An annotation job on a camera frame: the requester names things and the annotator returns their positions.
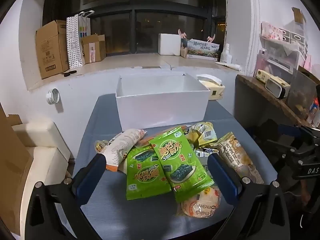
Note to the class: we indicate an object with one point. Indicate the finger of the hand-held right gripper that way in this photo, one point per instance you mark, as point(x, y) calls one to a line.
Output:
point(282, 148)
point(297, 130)

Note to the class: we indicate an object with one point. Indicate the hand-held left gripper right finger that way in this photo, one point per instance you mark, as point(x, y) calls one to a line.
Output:
point(223, 177)

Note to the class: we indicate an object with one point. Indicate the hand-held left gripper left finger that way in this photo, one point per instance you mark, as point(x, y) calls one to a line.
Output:
point(90, 177)

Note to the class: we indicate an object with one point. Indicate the beige long snack packet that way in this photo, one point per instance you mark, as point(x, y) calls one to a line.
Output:
point(237, 155)

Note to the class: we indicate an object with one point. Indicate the small white blue packet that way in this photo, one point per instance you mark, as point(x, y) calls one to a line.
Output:
point(206, 152)

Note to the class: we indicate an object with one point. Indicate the clear jelly cup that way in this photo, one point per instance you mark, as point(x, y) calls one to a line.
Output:
point(100, 147)

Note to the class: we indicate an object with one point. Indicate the round bread packet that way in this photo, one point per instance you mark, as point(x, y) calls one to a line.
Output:
point(200, 205)

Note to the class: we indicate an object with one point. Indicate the white orange snack packet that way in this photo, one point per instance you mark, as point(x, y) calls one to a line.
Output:
point(120, 147)

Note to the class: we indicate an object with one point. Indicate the green seaweed snack packet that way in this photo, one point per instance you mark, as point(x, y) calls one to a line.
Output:
point(142, 177)
point(180, 165)

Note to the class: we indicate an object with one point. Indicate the small yellow snack packet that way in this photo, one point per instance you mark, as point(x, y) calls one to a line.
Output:
point(191, 137)
point(207, 132)

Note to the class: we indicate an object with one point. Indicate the white rectangular box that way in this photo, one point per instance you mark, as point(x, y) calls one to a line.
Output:
point(160, 110)

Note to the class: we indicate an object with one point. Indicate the clear acrylic container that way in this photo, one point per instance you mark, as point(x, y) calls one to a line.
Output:
point(301, 92)

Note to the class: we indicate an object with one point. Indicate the wooden side shelf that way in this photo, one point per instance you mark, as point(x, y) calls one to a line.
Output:
point(260, 105)

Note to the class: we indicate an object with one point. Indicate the cream desk clock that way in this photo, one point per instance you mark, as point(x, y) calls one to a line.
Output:
point(277, 87)

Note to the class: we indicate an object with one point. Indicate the cream cushioned seat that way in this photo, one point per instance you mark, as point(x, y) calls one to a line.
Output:
point(42, 155)

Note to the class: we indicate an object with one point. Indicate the small yellow box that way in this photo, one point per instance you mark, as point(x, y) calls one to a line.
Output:
point(262, 75)

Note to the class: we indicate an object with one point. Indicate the flat cardboard sheets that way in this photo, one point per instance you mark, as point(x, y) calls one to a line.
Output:
point(12, 160)

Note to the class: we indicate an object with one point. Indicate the clear plastic drawer unit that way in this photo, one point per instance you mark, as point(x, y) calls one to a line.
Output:
point(282, 50)

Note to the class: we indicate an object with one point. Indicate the tissue pack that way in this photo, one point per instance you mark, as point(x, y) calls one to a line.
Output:
point(215, 91)

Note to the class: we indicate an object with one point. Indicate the white tape roll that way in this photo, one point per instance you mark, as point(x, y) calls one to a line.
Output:
point(53, 96)

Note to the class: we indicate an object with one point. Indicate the white bottle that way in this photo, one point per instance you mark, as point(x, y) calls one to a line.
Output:
point(226, 53)

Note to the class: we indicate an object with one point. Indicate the small black object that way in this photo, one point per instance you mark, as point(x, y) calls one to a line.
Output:
point(68, 73)

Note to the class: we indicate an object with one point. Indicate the long printed box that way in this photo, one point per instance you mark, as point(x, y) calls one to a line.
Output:
point(202, 50)

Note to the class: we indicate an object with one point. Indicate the pink toy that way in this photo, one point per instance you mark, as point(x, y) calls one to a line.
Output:
point(210, 39)
point(181, 33)

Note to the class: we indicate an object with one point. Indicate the small open cardboard box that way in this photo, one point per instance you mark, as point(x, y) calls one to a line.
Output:
point(93, 48)

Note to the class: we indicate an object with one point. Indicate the small brown box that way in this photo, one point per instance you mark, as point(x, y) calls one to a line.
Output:
point(183, 52)

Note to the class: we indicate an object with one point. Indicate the large cardboard box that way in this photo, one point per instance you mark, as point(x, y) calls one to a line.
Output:
point(51, 50)

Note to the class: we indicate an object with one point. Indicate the dotted paper bag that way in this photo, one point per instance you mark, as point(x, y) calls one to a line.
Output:
point(74, 42)

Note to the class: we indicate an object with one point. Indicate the white foam box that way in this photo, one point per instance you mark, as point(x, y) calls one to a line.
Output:
point(169, 44)

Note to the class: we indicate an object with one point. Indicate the white paper bag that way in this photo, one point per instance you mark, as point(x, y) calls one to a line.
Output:
point(85, 26)

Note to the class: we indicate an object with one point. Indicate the dark window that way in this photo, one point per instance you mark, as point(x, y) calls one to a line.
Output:
point(140, 17)

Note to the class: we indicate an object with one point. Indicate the cardboard piece on wall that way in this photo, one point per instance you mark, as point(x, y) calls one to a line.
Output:
point(298, 15)

